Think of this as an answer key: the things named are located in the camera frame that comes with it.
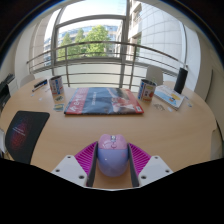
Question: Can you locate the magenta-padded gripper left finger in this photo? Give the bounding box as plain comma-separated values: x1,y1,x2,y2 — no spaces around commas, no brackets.
50,141,99,188

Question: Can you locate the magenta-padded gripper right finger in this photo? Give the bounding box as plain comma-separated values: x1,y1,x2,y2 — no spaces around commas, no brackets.
127,142,174,188

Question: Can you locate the pink and lilac computer mouse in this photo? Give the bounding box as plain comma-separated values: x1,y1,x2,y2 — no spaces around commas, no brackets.
96,133,130,178

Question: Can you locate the black mouse pad red print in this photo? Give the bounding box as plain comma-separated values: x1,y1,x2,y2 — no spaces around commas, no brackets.
4,110,51,165

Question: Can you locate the small green card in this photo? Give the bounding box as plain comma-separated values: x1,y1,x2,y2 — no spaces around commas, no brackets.
53,103,65,113

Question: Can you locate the red and blue magazine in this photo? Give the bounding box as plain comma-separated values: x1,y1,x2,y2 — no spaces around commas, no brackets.
63,87,145,116

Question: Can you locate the printed mug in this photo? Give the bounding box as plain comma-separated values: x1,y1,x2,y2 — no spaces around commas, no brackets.
137,78,158,102
48,75,65,98

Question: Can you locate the black cylinder bottle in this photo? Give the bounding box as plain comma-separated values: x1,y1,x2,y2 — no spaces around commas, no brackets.
173,67,189,95

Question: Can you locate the white chair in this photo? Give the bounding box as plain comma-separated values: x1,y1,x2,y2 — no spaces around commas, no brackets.
145,65,164,86
19,73,36,88

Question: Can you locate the black office printer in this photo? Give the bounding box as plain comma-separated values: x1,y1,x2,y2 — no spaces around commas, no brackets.
0,73,16,111

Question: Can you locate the metal balcony railing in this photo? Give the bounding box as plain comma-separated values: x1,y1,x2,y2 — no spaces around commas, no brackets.
26,40,188,89

